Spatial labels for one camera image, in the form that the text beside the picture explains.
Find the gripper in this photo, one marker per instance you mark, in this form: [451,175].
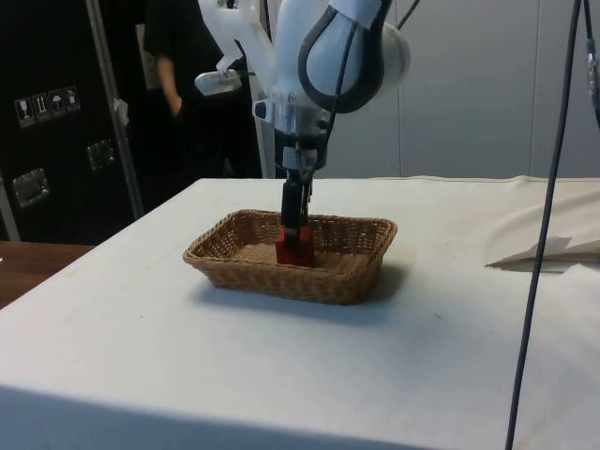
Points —
[300,140]

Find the red cube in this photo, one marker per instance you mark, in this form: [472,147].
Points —
[283,253]

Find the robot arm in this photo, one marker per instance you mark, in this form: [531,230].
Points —
[323,56]

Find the wicker basket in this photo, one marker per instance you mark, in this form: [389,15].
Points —
[281,281]

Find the person in black clothes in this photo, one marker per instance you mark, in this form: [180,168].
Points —
[197,117]

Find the black cabinet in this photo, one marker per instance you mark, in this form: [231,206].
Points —
[56,140]

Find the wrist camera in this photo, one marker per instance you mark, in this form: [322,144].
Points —
[276,112]

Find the silver device on white bracket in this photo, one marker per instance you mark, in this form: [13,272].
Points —
[218,82]

